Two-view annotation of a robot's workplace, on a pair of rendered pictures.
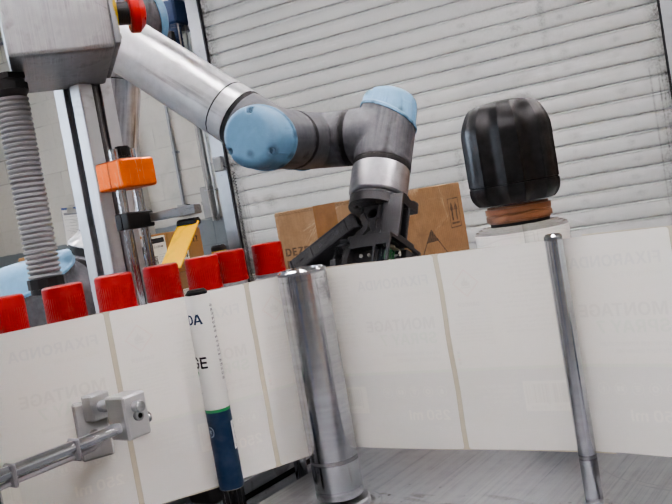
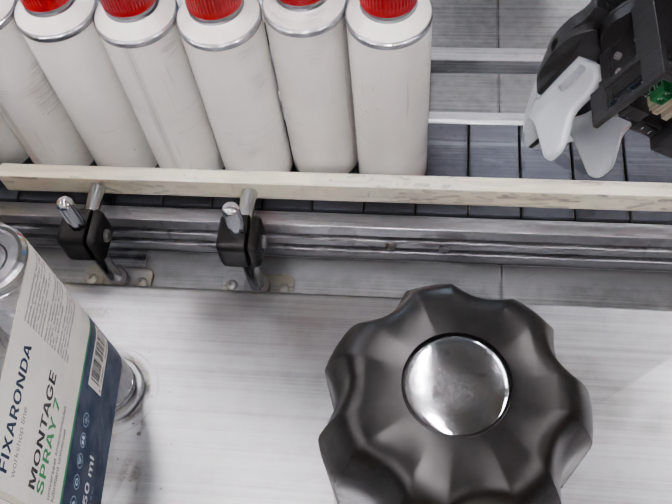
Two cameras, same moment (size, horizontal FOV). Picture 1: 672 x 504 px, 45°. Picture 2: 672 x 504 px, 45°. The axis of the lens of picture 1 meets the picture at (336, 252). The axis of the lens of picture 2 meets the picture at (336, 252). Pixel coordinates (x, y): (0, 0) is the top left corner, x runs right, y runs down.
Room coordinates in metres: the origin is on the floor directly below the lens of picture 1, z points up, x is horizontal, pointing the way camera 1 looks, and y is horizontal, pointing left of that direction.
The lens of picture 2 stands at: (0.69, -0.23, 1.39)
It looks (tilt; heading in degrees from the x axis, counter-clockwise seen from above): 61 degrees down; 66
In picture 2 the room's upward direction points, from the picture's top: 9 degrees counter-clockwise
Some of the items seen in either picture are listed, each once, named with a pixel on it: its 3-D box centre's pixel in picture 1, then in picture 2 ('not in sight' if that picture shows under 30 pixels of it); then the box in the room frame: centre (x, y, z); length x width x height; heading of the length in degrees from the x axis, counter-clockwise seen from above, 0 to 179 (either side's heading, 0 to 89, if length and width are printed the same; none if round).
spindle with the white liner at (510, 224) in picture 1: (526, 262); (437, 502); (0.74, -0.17, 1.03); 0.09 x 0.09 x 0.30
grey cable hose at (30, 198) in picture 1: (28, 185); not in sight; (0.77, 0.28, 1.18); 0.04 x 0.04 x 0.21
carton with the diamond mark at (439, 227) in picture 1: (380, 265); not in sight; (1.58, -0.08, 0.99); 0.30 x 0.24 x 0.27; 143
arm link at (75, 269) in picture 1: (43, 300); not in sight; (1.17, 0.43, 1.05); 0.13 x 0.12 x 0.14; 155
